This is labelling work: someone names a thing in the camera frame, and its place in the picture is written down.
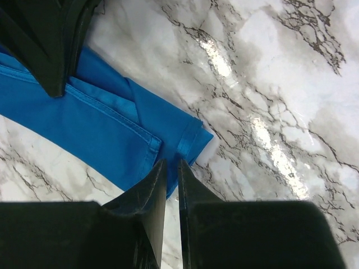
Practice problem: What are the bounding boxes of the blue satin napkin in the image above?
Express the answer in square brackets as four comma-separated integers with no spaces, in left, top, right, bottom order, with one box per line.
[1,48,213,194]

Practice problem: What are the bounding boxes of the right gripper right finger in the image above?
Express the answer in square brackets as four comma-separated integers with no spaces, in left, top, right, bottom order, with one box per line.
[178,160,346,268]

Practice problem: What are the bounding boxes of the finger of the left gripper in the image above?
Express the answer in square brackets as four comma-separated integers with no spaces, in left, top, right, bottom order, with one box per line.
[1,1,98,98]

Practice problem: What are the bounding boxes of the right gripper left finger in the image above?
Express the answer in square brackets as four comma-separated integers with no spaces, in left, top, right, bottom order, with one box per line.
[1,160,167,268]

